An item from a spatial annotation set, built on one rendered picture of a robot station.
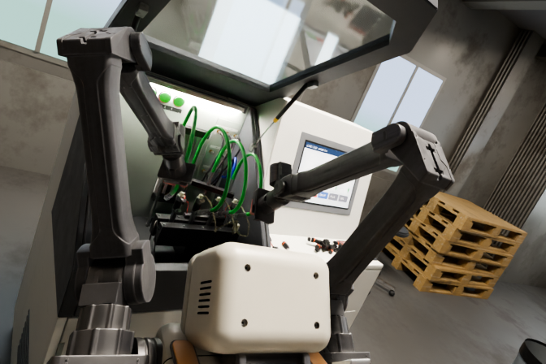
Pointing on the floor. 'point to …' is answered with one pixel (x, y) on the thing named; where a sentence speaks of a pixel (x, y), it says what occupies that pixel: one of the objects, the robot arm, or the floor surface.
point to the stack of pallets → (455, 247)
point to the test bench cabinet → (40, 312)
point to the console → (337, 132)
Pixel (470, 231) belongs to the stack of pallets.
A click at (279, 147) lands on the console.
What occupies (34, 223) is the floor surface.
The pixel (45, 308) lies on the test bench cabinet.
